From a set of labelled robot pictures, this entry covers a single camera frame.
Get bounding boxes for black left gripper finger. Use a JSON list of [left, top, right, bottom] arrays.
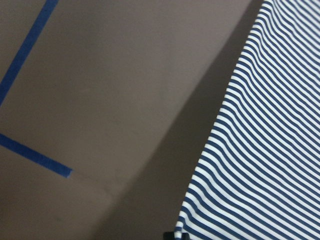
[[163, 231, 190, 240]]

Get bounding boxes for navy white striped polo shirt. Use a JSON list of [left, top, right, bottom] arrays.
[[173, 0, 320, 240]]

